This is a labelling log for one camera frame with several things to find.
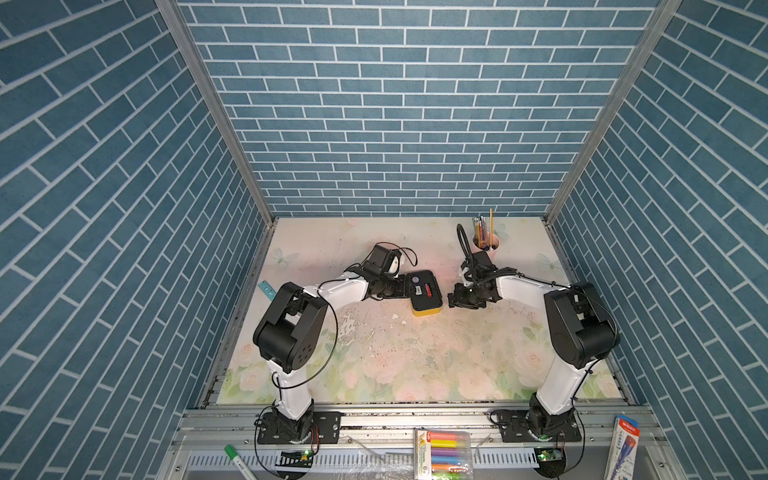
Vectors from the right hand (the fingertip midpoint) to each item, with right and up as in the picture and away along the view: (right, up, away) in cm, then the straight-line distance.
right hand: (456, 302), depth 97 cm
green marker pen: (-59, -30, -27) cm, 71 cm away
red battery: (-9, +4, 0) cm, 10 cm away
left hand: (-13, +4, -5) cm, 14 cm away
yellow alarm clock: (-10, +3, -1) cm, 11 cm away
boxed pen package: (+33, -32, -29) cm, 54 cm away
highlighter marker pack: (-9, -31, -28) cm, 42 cm away
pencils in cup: (+8, +26, 0) cm, 27 cm away
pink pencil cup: (+10, +20, +3) cm, 22 cm away
